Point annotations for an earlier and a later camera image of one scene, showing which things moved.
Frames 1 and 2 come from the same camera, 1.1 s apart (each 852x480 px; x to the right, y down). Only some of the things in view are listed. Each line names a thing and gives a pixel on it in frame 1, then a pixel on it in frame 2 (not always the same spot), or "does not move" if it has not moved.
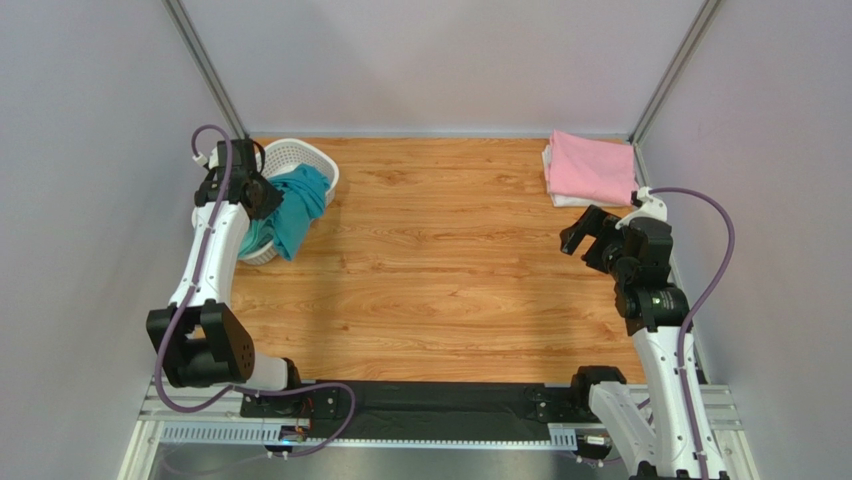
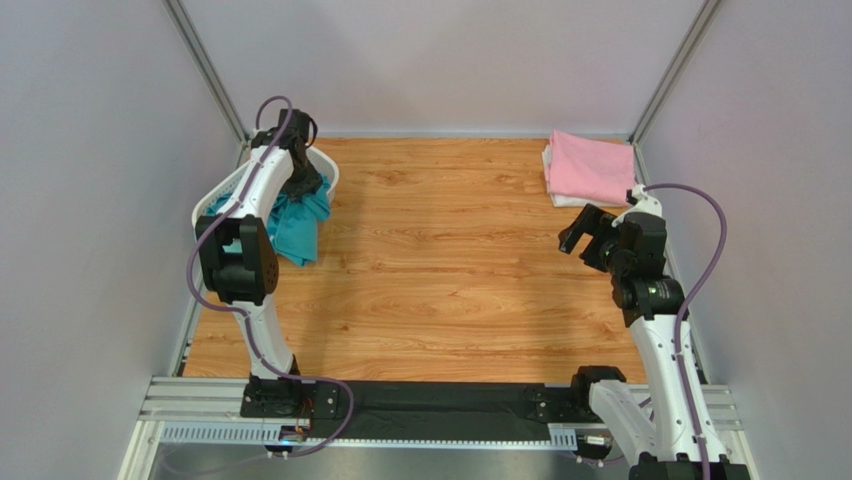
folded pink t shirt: (591, 171) does not move
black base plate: (396, 411) does not move
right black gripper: (600, 242) does not move
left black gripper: (274, 199) → (312, 181)
